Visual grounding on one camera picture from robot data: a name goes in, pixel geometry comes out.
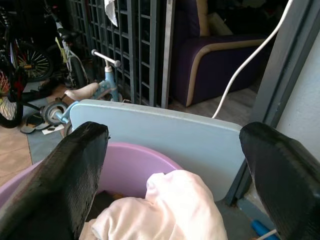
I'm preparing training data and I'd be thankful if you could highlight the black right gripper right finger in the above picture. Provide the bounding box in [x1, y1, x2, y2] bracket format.
[239, 121, 320, 240]

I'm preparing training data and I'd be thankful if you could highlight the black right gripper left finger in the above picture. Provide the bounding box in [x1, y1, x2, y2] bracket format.
[0, 121, 110, 240]

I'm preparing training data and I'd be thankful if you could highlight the black sandal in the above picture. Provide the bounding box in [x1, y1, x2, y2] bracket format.
[19, 114, 51, 135]

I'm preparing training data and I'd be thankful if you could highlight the purple plastic laundry basin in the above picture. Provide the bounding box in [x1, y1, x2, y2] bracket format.
[0, 142, 184, 213]

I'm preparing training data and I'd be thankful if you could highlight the light blue child tricycle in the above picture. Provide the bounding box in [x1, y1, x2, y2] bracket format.
[39, 49, 124, 138]

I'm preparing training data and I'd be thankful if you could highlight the pale pink cloth garment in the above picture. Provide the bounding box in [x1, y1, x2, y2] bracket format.
[79, 169, 229, 240]

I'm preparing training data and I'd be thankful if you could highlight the light blue board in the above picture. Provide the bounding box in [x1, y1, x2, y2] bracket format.
[69, 99, 246, 202]

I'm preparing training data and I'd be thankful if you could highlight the purple sofa with beige trim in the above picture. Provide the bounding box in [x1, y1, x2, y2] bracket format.
[171, 0, 273, 108]

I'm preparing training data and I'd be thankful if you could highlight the white and green bicycle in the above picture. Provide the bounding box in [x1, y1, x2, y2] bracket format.
[43, 0, 89, 89]

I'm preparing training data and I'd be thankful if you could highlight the dark grey metal lattice gate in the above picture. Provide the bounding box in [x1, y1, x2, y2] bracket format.
[65, 0, 176, 109]

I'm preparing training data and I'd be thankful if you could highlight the white hanging cloth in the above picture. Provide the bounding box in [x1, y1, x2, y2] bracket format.
[103, 0, 119, 27]

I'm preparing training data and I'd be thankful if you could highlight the blue plastic handle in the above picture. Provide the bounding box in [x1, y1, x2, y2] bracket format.
[250, 219, 281, 240]

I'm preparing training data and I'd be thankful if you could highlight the dark grey door frame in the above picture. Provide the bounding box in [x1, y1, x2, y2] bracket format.
[226, 0, 320, 206]

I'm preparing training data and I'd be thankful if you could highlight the black bicycle with red frame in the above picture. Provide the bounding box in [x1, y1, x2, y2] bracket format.
[0, 4, 55, 129]

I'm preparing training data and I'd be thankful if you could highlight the white power cable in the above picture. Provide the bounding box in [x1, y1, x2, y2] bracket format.
[211, 0, 294, 119]

